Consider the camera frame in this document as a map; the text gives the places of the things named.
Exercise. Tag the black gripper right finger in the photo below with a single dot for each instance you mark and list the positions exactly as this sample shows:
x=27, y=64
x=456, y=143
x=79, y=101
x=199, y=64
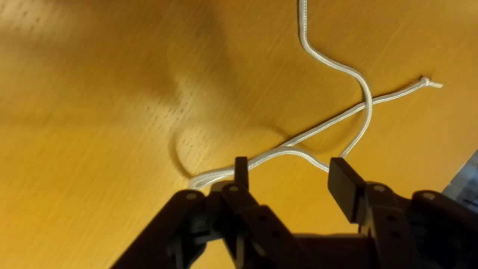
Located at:
x=427, y=230

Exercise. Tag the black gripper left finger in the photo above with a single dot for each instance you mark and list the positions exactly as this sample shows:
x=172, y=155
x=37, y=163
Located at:
x=178, y=234

